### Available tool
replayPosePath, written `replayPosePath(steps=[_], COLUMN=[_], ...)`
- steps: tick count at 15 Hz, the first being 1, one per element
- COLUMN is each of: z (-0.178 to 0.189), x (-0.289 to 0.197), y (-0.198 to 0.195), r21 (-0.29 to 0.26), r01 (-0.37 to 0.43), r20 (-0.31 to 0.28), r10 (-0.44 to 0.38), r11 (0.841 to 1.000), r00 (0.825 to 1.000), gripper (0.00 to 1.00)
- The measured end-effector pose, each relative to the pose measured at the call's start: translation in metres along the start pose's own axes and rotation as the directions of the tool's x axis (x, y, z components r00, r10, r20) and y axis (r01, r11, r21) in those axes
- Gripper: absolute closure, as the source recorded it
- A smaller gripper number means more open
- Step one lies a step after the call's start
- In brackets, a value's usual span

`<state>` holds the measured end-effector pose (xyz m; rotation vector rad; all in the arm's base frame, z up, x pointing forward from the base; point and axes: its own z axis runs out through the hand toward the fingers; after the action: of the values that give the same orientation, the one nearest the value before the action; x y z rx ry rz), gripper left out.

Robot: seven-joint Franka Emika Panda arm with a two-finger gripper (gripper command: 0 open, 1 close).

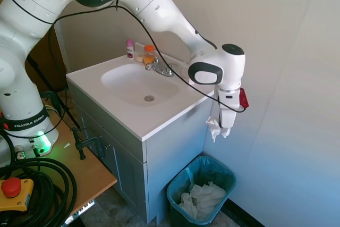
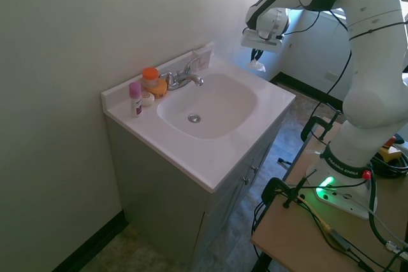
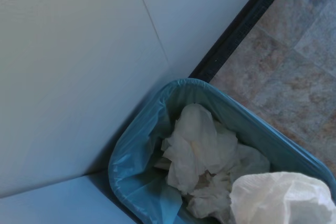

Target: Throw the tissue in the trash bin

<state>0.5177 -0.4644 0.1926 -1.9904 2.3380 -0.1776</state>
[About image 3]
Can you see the small crumpled discarded tissue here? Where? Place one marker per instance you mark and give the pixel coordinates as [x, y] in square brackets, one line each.
[244, 161]

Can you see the black baseboard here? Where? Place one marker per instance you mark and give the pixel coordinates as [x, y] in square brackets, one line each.
[244, 22]

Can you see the large crumpled discarded tissue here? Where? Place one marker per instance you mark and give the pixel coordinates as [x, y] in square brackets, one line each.
[194, 145]

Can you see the bin with blue liner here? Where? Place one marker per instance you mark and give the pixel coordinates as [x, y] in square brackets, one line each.
[139, 161]

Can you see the white tissue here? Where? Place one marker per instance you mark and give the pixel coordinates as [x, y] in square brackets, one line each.
[281, 200]

